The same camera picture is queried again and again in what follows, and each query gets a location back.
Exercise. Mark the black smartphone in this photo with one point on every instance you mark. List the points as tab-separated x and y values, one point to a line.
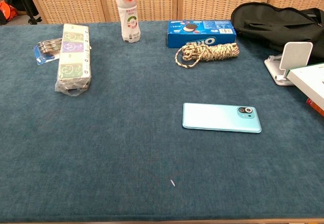
217	119

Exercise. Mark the white folding phone stand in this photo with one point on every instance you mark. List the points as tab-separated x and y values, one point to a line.
297	54

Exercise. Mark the blue table cloth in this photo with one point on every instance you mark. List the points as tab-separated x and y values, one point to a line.
121	138

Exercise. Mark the blue Oreo cookie box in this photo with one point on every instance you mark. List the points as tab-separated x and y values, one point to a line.
202	35

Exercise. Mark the white drink bottle yellow cap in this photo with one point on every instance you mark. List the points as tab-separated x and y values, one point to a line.
129	14

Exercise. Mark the long wrapped tissue pack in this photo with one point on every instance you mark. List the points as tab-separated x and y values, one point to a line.
74	57

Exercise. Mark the small blue snack packet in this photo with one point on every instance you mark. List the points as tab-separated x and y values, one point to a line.
46	50

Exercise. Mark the black backpack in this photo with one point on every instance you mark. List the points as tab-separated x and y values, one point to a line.
273	24

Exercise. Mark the white USB hub box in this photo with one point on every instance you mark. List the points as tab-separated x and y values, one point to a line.
310	81

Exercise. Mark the red orange flat box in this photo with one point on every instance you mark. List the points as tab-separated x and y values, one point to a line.
317	107

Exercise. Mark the black tripod stand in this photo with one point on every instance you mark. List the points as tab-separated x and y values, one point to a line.
30	9

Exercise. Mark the orange bag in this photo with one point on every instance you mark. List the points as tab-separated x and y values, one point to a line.
8	10

